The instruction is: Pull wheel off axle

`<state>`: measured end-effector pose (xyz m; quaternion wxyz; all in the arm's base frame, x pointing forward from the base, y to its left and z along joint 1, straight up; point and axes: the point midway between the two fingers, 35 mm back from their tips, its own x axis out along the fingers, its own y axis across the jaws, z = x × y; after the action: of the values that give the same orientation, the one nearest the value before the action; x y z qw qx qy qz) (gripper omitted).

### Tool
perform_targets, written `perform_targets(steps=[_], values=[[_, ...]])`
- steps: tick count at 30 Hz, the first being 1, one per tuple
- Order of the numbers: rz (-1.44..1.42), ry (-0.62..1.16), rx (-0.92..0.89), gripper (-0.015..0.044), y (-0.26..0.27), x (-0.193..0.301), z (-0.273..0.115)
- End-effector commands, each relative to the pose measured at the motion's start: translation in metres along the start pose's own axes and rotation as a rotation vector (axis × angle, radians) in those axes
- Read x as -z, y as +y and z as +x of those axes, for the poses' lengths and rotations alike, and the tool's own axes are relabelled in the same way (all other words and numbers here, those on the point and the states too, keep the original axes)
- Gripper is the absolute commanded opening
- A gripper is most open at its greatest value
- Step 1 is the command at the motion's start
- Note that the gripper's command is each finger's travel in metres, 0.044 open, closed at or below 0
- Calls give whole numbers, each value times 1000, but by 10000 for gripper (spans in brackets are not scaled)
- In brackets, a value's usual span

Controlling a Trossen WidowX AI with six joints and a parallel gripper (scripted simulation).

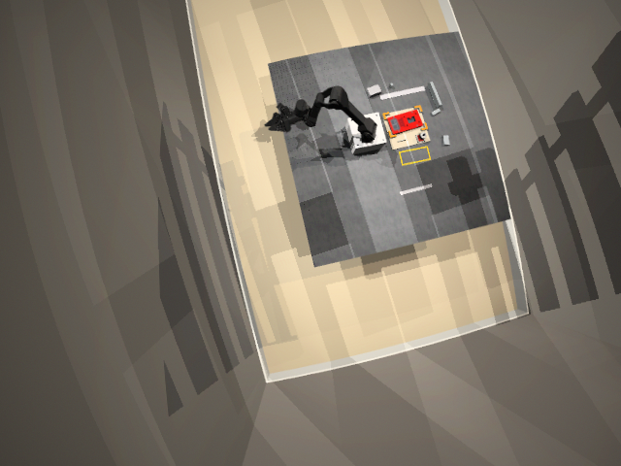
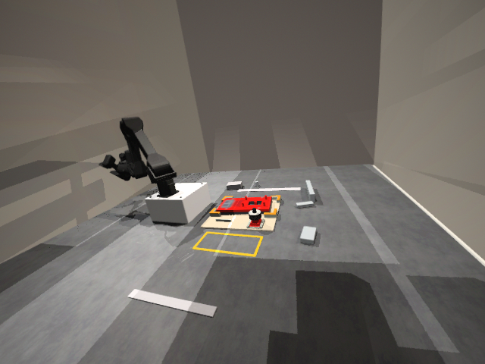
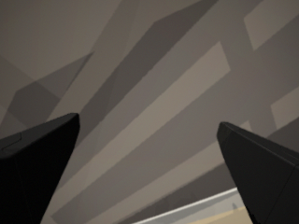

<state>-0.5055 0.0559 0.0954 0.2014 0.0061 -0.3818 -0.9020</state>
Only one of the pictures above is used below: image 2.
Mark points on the black tyre with grey rim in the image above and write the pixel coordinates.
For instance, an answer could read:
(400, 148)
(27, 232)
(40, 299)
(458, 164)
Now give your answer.
(255, 216)

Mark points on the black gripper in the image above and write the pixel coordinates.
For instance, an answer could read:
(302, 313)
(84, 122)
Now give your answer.
(121, 169)

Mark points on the white rectangular bar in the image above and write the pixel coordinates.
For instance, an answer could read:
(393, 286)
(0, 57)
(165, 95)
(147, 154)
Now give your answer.
(310, 190)

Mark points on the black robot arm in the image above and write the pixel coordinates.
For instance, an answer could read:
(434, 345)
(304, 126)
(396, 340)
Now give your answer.
(156, 164)

